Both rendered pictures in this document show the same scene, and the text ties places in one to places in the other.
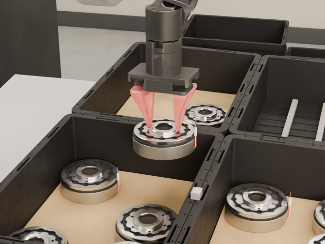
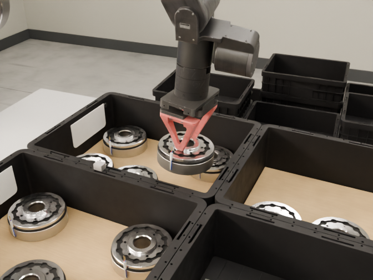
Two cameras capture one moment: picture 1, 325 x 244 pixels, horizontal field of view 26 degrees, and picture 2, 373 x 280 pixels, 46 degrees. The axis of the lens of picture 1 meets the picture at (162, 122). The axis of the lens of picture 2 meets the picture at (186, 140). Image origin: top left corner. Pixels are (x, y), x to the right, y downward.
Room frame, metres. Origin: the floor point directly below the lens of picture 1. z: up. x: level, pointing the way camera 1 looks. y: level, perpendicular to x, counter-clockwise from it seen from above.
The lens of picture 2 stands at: (1.14, -0.67, 1.37)
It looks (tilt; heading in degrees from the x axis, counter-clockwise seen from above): 30 degrees down; 99
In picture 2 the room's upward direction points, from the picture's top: straight up
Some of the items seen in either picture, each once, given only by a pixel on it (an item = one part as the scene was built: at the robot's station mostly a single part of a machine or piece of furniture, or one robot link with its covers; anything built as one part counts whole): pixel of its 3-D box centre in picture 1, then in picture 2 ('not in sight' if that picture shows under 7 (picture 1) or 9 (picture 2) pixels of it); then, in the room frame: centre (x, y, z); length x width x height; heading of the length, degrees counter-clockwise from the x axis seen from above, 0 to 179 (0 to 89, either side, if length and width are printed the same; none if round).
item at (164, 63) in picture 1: (163, 59); (191, 83); (1.05, 0.00, 1.09); 0.10 x 0.07 x 0.07; 71
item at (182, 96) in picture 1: (170, 102); (185, 123); (1.04, -0.01, 1.01); 0.07 x 0.07 x 0.09; 71
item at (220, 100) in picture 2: not in sight; (203, 128); (0.94, 1.16, 0.37); 0.40 x 0.30 x 0.45; 167
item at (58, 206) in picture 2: not in sight; (36, 210); (0.78, -0.10, 0.86); 0.10 x 0.10 x 0.01
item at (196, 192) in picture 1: (196, 193); (99, 165); (0.89, -0.05, 0.94); 0.02 x 0.01 x 0.01; 164
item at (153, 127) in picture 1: (163, 128); (186, 143); (1.04, 0.00, 0.97); 0.05 x 0.05 x 0.01
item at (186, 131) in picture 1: (164, 130); (186, 145); (1.04, 0.00, 0.96); 0.10 x 0.10 x 0.01
